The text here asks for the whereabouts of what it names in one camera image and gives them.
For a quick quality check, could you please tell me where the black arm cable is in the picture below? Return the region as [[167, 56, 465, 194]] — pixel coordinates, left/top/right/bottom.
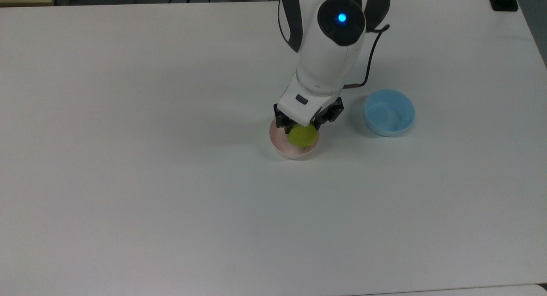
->
[[342, 24, 391, 90]]

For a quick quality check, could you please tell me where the green pear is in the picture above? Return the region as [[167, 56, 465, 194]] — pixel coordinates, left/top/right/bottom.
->
[[287, 123, 319, 148]]

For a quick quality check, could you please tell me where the black table clamp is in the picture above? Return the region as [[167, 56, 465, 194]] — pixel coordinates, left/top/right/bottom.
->
[[486, 0, 523, 12]]

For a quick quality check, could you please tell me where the blue plastic bowl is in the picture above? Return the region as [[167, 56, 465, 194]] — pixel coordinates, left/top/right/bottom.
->
[[364, 89, 415, 137]]

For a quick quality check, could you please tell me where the pink plastic bowl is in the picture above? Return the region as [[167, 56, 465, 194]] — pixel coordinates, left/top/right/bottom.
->
[[269, 117, 321, 160]]

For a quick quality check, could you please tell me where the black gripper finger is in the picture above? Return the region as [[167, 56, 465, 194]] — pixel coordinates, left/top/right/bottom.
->
[[313, 97, 345, 131], [273, 104, 296, 130]]

